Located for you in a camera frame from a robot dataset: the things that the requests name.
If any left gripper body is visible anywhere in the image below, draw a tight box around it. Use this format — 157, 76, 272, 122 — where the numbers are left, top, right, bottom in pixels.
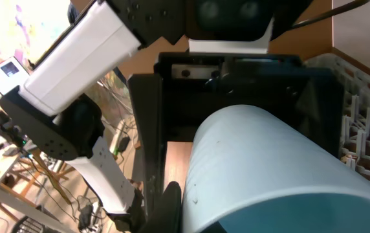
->
120, 0, 346, 214

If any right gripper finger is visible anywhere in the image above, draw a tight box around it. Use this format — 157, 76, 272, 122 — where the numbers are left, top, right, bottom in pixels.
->
139, 181, 182, 233

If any blue plastic cup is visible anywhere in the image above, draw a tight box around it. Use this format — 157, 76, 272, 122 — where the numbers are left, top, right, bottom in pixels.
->
181, 105, 370, 233

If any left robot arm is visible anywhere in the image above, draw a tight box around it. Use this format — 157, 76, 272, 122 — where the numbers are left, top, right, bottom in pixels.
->
0, 0, 343, 232

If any grey plastic dishwasher rack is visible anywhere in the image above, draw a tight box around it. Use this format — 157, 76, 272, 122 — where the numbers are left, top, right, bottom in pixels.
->
305, 53, 370, 181

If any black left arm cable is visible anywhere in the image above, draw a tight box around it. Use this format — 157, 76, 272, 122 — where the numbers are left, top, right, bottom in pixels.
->
288, 0, 370, 32

